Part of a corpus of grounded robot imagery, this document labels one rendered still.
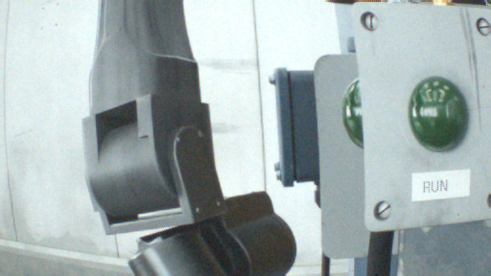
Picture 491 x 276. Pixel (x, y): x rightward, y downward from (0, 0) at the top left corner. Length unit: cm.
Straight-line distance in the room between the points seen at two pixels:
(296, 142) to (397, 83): 50
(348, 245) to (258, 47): 531
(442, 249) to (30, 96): 666
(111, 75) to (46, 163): 630
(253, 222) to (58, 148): 617
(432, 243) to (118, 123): 33
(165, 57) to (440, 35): 33
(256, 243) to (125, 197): 10
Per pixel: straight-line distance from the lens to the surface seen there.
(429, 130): 41
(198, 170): 71
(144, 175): 70
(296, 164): 93
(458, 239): 47
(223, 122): 630
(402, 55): 43
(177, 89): 72
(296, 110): 92
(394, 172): 43
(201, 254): 72
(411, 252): 48
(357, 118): 44
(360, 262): 96
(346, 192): 91
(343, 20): 553
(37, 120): 704
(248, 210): 78
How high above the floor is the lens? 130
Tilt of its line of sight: 3 degrees down
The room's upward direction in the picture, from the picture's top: 3 degrees counter-clockwise
